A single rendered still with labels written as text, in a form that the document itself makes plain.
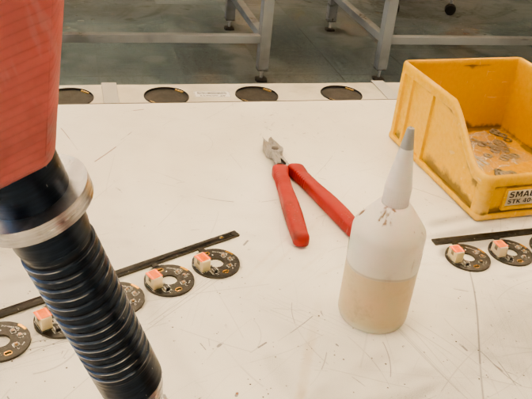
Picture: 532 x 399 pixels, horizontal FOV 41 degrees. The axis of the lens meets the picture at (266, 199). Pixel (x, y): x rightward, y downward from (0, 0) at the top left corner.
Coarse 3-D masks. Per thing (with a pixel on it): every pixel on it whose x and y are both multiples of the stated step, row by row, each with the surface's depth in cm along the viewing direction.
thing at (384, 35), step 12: (336, 0) 310; (396, 0) 258; (336, 12) 319; (348, 12) 297; (360, 12) 291; (384, 12) 262; (396, 12) 260; (360, 24) 285; (372, 24) 278; (384, 24) 262; (384, 36) 264; (396, 36) 266; (408, 36) 268; (420, 36) 269; (432, 36) 271; (444, 36) 272; (456, 36) 273; (468, 36) 275; (480, 36) 276; (492, 36) 278; (504, 36) 279; (516, 36) 281; (528, 36) 282; (384, 48) 267; (384, 60) 269
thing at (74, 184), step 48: (0, 192) 9; (48, 192) 9; (0, 240) 9; (48, 240) 9; (96, 240) 10; (48, 288) 10; (96, 288) 10; (96, 336) 11; (144, 336) 12; (96, 384) 12; (144, 384) 12
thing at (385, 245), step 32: (384, 192) 31; (352, 224) 32; (384, 224) 31; (416, 224) 31; (352, 256) 32; (384, 256) 31; (416, 256) 31; (352, 288) 33; (384, 288) 32; (352, 320) 33; (384, 320) 33
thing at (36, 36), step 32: (0, 0) 7; (32, 0) 7; (0, 32) 7; (32, 32) 7; (0, 64) 7; (32, 64) 7; (0, 96) 7; (32, 96) 8; (0, 128) 8; (32, 128) 8; (0, 160) 8; (32, 160) 8
